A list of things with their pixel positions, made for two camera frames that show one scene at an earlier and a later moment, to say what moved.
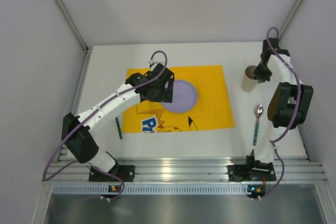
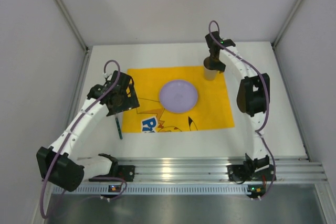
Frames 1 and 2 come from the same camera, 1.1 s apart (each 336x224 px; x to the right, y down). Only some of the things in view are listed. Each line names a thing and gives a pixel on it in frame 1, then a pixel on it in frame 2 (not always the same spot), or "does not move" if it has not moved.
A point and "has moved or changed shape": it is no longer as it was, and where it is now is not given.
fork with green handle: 118,128 does not move
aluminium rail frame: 187,170 does not move
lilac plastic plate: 184,98 does not move
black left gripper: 169,85 → 127,105
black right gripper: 262,73 → 217,65
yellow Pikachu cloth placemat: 211,109 does not move
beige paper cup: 248,82 has moved or changed shape
